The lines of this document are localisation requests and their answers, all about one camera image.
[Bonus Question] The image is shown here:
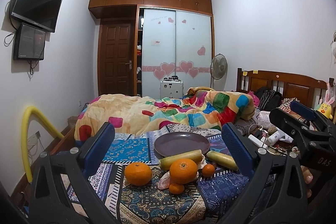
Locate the white bottle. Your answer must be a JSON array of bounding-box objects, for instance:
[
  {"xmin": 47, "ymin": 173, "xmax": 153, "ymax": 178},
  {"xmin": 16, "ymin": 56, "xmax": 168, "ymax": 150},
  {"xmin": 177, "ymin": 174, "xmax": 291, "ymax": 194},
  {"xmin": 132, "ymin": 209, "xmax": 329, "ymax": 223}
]
[{"xmin": 265, "ymin": 131, "xmax": 280, "ymax": 146}]

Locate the pomelo segment pink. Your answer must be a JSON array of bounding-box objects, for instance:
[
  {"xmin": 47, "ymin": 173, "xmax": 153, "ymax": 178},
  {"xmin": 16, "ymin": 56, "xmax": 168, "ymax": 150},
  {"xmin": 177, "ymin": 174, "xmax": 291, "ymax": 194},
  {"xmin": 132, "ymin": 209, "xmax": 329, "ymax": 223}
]
[{"xmin": 158, "ymin": 171, "xmax": 170, "ymax": 190}]

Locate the dark red jujube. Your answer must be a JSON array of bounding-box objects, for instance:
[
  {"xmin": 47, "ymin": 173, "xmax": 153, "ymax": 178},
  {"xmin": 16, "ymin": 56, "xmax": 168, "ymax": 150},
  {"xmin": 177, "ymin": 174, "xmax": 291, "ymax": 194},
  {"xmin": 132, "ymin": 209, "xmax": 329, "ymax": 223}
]
[{"xmin": 211, "ymin": 162, "xmax": 217, "ymax": 169}]

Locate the brown wooden door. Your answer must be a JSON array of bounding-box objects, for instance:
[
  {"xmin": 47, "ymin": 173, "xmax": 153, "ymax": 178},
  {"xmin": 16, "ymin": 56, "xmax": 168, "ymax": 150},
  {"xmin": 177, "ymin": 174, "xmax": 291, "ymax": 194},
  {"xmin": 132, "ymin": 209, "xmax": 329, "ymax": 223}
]
[{"xmin": 97, "ymin": 19, "xmax": 135, "ymax": 96}]

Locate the black striped bag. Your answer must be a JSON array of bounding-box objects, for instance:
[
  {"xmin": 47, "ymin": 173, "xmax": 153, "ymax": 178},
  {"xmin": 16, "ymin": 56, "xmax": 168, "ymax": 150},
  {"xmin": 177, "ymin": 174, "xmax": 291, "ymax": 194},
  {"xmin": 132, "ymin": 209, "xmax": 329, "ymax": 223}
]
[{"xmin": 255, "ymin": 87, "xmax": 282, "ymax": 111}]

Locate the colourful checked quilt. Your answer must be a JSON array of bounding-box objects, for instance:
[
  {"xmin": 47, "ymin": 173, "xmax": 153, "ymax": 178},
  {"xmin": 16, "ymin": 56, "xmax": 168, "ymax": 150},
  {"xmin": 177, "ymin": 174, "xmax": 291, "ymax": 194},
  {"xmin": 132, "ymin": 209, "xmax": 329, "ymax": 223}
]
[{"xmin": 74, "ymin": 87, "xmax": 255, "ymax": 144}]

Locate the wardrobe with sliding glass doors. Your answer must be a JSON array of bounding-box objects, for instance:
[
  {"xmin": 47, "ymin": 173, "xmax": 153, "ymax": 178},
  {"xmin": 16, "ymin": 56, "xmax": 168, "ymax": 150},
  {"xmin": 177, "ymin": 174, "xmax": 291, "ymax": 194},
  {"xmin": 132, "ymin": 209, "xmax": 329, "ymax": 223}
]
[{"xmin": 88, "ymin": 0, "xmax": 215, "ymax": 99}]

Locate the standing electric fan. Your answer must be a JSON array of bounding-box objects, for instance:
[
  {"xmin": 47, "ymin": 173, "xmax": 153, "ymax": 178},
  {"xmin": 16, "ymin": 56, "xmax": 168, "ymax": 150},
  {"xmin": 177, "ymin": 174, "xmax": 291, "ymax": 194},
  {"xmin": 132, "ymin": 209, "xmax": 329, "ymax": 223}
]
[{"xmin": 210, "ymin": 53, "xmax": 228, "ymax": 88}]

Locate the dark purple plate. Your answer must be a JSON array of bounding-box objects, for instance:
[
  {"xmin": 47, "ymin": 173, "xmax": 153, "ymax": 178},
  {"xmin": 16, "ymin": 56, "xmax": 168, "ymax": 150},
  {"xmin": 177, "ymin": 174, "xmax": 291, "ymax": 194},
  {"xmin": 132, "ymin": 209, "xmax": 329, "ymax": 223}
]
[{"xmin": 154, "ymin": 132, "xmax": 210, "ymax": 157}]

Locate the wall power socket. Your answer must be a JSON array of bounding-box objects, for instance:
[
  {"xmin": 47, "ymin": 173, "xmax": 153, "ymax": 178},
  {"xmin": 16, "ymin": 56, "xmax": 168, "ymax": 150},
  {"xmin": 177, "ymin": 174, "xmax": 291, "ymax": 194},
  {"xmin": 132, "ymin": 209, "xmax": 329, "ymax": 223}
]
[{"xmin": 27, "ymin": 131, "xmax": 41, "ymax": 147}]

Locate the small black wall monitor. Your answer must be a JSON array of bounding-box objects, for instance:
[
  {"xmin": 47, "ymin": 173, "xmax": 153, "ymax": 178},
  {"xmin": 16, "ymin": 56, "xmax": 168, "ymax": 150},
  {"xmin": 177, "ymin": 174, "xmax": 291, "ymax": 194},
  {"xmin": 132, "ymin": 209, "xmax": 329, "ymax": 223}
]
[{"xmin": 13, "ymin": 23, "xmax": 46, "ymax": 61}]

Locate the wooden bed headboard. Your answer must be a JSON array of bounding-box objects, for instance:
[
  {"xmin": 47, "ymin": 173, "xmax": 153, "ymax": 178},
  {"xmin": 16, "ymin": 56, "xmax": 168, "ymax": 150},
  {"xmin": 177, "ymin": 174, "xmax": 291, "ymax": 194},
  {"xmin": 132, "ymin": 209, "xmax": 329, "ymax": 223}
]
[{"xmin": 236, "ymin": 68, "xmax": 335, "ymax": 108}]

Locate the white power strip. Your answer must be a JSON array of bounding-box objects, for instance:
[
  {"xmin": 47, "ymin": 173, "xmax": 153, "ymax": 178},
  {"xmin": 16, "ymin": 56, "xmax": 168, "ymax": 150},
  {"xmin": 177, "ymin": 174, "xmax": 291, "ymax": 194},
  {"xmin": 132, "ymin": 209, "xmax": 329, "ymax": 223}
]
[{"xmin": 248, "ymin": 135, "xmax": 268, "ymax": 149}]

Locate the wall-mounted black television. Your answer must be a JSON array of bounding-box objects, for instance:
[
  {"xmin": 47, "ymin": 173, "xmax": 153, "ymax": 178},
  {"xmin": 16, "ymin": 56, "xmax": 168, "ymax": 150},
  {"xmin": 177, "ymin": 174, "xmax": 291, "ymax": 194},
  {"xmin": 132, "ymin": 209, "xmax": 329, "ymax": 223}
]
[{"xmin": 10, "ymin": 0, "xmax": 62, "ymax": 33}]

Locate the yellow plush toy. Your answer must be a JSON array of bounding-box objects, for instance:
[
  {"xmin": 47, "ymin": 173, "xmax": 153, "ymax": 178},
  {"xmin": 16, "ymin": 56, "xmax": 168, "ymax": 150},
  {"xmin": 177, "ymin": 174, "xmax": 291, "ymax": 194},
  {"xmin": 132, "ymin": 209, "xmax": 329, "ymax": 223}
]
[{"xmin": 317, "ymin": 97, "xmax": 335, "ymax": 119}]

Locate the person's right hand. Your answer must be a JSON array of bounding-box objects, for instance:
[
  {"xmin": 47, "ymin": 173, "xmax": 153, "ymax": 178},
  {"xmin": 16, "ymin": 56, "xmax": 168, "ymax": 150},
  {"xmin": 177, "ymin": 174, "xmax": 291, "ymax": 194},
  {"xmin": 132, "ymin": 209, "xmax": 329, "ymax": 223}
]
[{"xmin": 301, "ymin": 165, "xmax": 313, "ymax": 198}]

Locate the white box appliance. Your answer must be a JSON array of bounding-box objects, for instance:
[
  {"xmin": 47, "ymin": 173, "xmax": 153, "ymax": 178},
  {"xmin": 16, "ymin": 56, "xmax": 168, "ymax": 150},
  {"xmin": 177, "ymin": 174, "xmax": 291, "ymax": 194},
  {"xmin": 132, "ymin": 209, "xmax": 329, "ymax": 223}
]
[{"xmin": 159, "ymin": 75, "xmax": 183, "ymax": 99}]

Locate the large orange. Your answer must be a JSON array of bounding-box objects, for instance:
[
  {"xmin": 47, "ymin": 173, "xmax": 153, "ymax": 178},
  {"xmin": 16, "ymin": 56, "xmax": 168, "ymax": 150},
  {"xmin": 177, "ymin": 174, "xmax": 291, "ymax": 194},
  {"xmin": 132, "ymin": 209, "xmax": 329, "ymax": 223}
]
[
  {"xmin": 124, "ymin": 162, "xmax": 152, "ymax": 186},
  {"xmin": 169, "ymin": 159, "xmax": 198, "ymax": 184}
]

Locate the small tangerine front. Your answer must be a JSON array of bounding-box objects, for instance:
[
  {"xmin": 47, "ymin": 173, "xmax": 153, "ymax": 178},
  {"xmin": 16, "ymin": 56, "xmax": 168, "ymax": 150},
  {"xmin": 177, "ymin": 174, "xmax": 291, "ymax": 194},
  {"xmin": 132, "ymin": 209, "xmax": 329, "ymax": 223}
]
[{"xmin": 169, "ymin": 182, "xmax": 185, "ymax": 195}]

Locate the small tangerine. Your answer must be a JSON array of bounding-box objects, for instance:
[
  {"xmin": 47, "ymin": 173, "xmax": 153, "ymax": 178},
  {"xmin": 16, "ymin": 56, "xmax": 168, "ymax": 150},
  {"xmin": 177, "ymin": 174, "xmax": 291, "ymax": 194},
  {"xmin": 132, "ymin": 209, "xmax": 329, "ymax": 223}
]
[
  {"xmin": 202, "ymin": 164, "xmax": 215, "ymax": 178},
  {"xmin": 169, "ymin": 182, "xmax": 185, "ymax": 195}
]

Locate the yellow foam tube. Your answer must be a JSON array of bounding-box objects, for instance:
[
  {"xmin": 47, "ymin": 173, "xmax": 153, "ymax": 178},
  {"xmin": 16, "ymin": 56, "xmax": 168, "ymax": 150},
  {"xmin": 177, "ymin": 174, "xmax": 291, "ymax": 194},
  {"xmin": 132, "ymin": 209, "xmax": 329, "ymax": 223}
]
[{"xmin": 20, "ymin": 105, "xmax": 65, "ymax": 183}]

